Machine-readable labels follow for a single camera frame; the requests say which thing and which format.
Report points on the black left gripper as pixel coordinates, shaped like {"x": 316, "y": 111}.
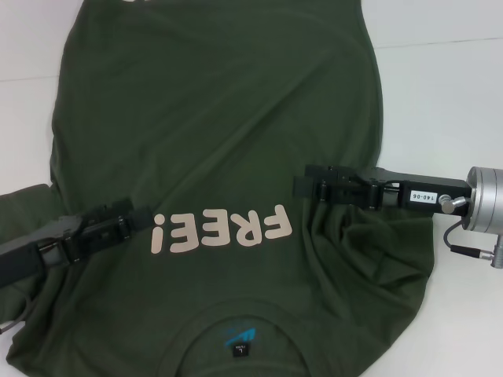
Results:
{"x": 35, "y": 247}

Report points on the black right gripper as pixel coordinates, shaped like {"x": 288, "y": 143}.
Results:
{"x": 424, "y": 194}

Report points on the dark green FREE T-shirt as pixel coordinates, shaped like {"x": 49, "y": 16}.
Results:
{"x": 220, "y": 118}

